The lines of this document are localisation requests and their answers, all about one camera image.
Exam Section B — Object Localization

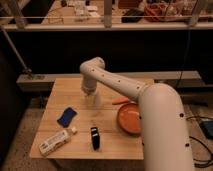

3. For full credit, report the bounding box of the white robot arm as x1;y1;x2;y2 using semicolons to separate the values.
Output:
80;57;195;171

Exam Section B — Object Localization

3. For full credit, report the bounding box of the orange carrot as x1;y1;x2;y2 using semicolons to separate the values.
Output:
112;98;130;105

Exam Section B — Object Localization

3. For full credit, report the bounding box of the blue sponge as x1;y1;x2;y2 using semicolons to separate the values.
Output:
57;107;77;128

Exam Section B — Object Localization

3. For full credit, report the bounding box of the wooden table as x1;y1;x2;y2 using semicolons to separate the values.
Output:
29;78;143;160

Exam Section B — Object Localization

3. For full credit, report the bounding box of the orange bowl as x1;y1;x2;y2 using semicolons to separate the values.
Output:
117;103;141;135

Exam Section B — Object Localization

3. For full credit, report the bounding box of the white plastic bottle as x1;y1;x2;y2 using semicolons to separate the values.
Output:
39;127;78;156

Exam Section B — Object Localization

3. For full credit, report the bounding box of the dark power adapter box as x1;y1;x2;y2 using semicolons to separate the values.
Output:
200;121;213;140

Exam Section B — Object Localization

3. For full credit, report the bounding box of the metal window rail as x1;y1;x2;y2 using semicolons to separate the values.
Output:
0;0;213;31

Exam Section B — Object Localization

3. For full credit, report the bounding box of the black floor cable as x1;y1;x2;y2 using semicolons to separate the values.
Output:
186;114;213;169

